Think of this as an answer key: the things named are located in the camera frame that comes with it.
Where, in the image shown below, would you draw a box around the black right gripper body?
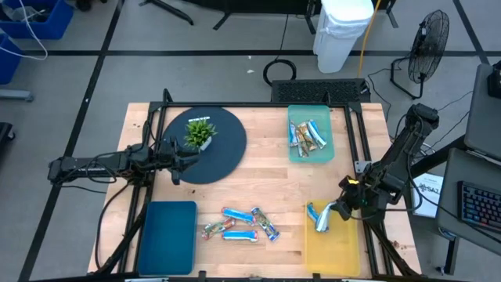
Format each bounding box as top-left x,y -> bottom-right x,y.
339,176 -> 373,215

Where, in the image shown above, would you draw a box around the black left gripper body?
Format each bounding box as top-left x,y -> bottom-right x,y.
158,137 -> 183,186

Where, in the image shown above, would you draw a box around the blue green Chewy granola bar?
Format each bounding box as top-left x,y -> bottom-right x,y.
250,207 -> 282,243

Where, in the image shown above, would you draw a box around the brown orange granola bar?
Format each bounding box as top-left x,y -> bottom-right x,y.
297,121 -> 317,152

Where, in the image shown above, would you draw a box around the blue chocolate chip granola bar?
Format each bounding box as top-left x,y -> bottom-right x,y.
221,207 -> 257,226
222,230 -> 260,243

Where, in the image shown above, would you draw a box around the green plant in white pot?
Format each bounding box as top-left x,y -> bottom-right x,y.
182,118 -> 218,153

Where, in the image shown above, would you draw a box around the yellow plastic bin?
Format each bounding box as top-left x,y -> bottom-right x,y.
304,200 -> 362,278

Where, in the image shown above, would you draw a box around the round dark mat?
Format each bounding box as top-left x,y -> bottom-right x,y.
160,106 -> 248,185

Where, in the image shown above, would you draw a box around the white printed booklet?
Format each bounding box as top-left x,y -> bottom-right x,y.
410,172 -> 445,219

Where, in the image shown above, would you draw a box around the blue plastic bin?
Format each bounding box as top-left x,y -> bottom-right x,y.
137,201 -> 199,277

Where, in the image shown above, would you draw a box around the teal plastic bin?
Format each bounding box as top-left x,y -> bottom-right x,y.
287,103 -> 337,165

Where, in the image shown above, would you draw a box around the grey desk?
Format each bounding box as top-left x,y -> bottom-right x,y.
436,147 -> 501,255

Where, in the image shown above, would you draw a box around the black desk caster leg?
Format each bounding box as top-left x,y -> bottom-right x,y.
434,234 -> 461,277

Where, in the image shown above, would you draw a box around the black perforated box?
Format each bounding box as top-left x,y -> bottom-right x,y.
270,78 -> 371,105

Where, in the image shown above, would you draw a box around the black backlit keyboard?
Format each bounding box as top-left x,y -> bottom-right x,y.
456,179 -> 501,235

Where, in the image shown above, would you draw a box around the grey side table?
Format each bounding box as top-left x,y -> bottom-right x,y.
463,62 -> 501,161

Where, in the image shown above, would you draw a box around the white trash can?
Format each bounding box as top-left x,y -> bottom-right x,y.
312,0 -> 376,74

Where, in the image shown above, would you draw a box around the black floor fan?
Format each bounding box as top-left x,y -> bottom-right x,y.
390,9 -> 451,101

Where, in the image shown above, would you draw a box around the grey floor bar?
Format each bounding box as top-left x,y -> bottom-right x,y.
0,89 -> 35,103

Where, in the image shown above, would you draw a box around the black cart base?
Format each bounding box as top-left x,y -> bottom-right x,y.
0,121 -> 16,157

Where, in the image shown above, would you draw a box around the blue storage crate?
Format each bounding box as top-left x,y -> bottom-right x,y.
0,0 -> 74,40
0,33 -> 24,85

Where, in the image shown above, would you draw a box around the black desk device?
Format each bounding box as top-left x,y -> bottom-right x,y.
486,60 -> 501,99

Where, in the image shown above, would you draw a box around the black aluminium rig frame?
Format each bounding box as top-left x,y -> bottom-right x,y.
88,88 -> 424,282

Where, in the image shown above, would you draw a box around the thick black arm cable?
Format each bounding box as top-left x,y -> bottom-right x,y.
93,179 -> 134,271

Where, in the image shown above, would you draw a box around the black fan cable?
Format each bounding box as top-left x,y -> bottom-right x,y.
366,58 -> 404,122

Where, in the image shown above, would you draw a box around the coiled black cable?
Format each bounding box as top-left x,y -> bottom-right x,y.
262,13 -> 297,87

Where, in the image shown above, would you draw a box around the black floor cable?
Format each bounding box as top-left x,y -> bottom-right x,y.
436,90 -> 474,114

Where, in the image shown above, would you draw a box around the yellow hanging cable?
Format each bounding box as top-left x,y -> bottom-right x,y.
356,0 -> 383,78

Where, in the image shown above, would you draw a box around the white cable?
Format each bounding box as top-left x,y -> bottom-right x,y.
0,0 -> 49,62

